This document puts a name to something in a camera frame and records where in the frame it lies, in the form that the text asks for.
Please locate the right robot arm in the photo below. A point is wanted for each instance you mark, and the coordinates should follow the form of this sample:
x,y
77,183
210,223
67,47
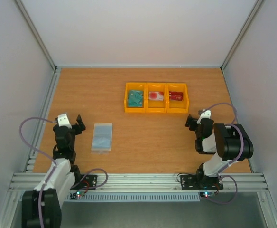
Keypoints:
x,y
228,144

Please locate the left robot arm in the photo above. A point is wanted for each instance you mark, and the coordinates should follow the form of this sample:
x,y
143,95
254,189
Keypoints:
x,y
41,207

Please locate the beige card holder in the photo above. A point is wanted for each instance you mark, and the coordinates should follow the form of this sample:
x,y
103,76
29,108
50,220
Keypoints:
x,y
102,138

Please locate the green card in bin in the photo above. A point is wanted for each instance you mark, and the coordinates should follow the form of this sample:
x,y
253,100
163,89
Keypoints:
x,y
134,105

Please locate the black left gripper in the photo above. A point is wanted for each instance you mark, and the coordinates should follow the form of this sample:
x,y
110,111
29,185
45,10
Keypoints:
x,y
78,130

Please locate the grey slotted cable duct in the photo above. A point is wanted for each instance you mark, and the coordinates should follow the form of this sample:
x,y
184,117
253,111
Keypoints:
x,y
98,197

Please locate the pink red card in bin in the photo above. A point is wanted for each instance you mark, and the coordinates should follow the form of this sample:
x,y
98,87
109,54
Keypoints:
x,y
156,96

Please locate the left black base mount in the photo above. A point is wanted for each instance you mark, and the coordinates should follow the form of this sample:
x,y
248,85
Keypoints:
x,y
89,182

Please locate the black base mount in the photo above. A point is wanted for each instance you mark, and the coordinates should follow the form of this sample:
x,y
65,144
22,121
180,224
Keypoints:
x,y
89,182
193,182

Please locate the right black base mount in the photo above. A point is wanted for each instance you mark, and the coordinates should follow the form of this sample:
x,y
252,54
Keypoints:
x,y
193,182

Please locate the aluminium front rail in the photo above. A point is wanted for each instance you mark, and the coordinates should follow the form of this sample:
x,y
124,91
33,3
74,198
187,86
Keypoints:
x,y
143,182

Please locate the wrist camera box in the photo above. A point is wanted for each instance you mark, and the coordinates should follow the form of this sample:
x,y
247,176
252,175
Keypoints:
x,y
63,120
203,114

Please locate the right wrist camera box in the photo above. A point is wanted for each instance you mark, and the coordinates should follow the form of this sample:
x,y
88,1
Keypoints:
x,y
203,114

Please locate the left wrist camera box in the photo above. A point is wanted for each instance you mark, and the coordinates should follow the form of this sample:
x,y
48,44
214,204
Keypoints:
x,y
63,120

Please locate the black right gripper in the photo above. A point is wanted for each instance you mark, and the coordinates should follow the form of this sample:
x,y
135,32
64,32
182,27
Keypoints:
x,y
195,124

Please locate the yellow plastic bin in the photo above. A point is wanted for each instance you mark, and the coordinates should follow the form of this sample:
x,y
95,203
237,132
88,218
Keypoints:
x,y
179,107
135,86
156,106

